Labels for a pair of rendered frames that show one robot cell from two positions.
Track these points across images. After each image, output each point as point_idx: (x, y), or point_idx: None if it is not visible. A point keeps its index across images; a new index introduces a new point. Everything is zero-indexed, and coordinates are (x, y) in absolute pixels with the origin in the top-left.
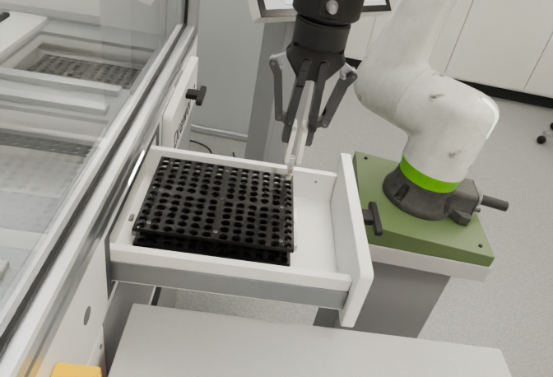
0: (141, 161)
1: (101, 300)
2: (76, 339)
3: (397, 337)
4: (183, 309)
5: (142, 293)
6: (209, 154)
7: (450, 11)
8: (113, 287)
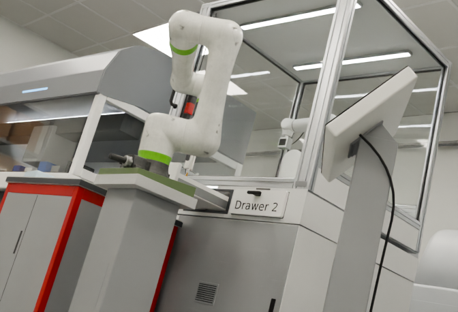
0: (215, 189)
1: None
2: None
3: None
4: None
5: (197, 257)
6: (214, 190)
7: (200, 93)
8: (186, 211)
